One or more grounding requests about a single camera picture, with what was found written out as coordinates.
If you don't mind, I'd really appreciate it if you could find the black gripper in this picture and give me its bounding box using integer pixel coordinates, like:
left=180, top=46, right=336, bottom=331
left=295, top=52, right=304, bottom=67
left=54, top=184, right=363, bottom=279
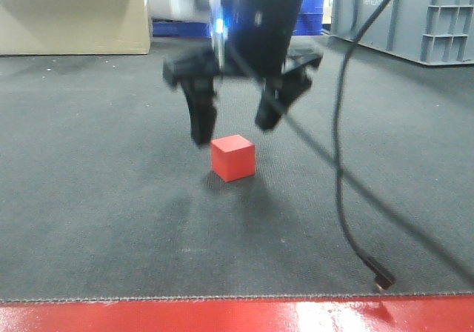
left=163, top=0, right=322, bottom=146

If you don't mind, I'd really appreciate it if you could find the red magnetic cube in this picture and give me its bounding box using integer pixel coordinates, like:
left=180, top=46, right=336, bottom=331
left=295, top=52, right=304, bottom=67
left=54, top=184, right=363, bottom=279
left=210, top=135, right=256, bottom=182

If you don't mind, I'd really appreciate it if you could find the blue crate in background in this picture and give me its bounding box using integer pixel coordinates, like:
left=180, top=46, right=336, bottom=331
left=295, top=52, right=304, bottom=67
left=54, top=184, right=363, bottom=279
left=151, top=0, right=334, bottom=38

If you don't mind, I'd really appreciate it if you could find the dark grey carpet mat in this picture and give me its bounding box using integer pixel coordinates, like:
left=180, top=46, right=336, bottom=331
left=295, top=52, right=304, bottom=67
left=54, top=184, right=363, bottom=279
left=1, top=39, right=473, bottom=301

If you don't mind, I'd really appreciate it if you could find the grey plastic crate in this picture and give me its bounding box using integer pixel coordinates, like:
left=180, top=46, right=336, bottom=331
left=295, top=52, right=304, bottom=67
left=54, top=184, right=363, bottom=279
left=331, top=0, right=473, bottom=66

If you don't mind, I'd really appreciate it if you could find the brown cardboard box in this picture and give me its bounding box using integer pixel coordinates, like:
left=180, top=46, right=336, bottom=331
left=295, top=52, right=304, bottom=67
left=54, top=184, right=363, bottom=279
left=1, top=0, right=151, bottom=56

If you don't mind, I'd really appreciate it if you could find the black hanging cable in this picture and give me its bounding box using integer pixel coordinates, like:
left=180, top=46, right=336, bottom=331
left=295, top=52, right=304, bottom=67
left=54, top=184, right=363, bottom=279
left=221, top=0, right=474, bottom=293

